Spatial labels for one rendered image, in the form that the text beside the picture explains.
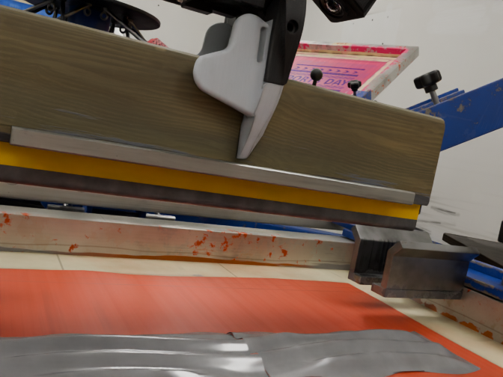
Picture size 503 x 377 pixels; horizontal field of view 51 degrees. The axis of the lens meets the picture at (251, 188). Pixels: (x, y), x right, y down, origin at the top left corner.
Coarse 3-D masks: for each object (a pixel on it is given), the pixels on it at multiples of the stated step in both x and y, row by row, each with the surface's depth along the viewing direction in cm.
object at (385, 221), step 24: (0, 168) 31; (24, 168) 31; (96, 192) 34; (120, 192) 34; (144, 192) 35; (168, 192) 35; (192, 192) 36; (312, 216) 41; (336, 216) 42; (360, 216) 43; (384, 216) 44
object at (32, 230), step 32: (0, 224) 46; (32, 224) 48; (64, 224) 49; (96, 224) 50; (128, 224) 51; (160, 224) 54; (192, 224) 57; (96, 256) 51; (128, 256) 52; (160, 256) 53; (192, 256) 55; (224, 256) 57; (256, 256) 58; (288, 256) 60; (320, 256) 62; (480, 320) 48
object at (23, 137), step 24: (24, 144) 29; (48, 144) 30; (72, 144) 30; (96, 144) 31; (120, 144) 31; (168, 168) 33; (192, 168) 33; (216, 168) 34; (240, 168) 35; (264, 168) 36; (336, 192) 38; (360, 192) 39; (384, 192) 40; (408, 192) 42
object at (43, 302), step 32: (0, 288) 38; (32, 288) 39; (64, 288) 40; (96, 288) 41; (128, 288) 43; (160, 288) 44; (0, 320) 32; (32, 320) 33; (64, 320) 34; (96, 320) 35; (128, 320) 36; (160, 320) 37; (192, 320) 38
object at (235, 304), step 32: (192, 288) 46; (224, 288) 48; (256, 288) 49; (288, 288) 51; (320, 288) 54; (352, 288) 56; (224, 320) 39; (256, 320) 41; (288, 320) 42; (320, 320) 43; (352, 320) 45; (384, 320) 47
